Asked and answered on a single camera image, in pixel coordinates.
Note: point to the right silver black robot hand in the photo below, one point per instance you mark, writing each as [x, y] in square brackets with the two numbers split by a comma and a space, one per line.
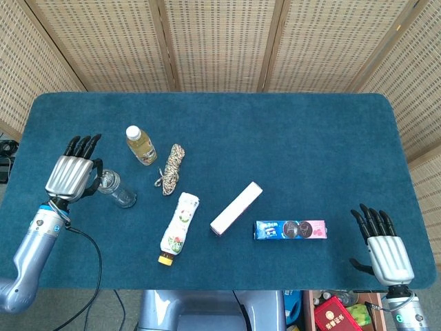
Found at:
[389, 258]

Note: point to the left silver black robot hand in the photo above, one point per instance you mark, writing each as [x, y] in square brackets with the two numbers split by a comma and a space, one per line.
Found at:
[69, 176]

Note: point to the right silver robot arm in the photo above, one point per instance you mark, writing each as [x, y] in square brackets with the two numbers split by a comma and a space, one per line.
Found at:
[406, 310]

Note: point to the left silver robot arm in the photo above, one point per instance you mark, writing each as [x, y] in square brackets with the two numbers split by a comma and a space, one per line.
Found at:
[32, 248]

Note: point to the clear glass cup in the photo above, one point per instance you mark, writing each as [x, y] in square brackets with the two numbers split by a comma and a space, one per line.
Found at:
[124, 196]

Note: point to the green snack packet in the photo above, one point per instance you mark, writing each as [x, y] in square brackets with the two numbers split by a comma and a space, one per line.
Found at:
[360, 313]

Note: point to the yellow drink bottle white cap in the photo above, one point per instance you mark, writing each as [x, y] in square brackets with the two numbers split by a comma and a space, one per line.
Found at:
[141, 148]

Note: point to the red booklet gold print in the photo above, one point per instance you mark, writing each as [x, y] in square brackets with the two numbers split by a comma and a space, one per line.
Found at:
[332, 317]

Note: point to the brown wooden crate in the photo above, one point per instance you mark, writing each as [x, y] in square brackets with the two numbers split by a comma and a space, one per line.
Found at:
[309, 310]

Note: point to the blue plastic container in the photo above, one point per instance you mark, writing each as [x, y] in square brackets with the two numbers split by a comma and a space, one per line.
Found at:
[293, 307]

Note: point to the blue and pink cookie box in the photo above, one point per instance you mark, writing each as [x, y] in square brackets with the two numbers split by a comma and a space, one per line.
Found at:
[275, 230]

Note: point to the white-label tea bottle yellow cap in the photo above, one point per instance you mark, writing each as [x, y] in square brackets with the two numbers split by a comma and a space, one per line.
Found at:
[181, 224]

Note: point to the pink and white carton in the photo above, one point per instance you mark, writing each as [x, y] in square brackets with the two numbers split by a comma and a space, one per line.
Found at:
[236, 208]

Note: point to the teal blue tablecloth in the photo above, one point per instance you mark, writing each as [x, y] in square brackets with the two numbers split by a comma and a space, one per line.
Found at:
[275, 138]

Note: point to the silver blue robot torso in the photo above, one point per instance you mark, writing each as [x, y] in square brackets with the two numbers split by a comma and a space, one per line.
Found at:
[206, 310]

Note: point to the woven bamboo folding screen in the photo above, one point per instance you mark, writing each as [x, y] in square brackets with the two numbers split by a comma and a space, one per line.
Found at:
[220, 41]

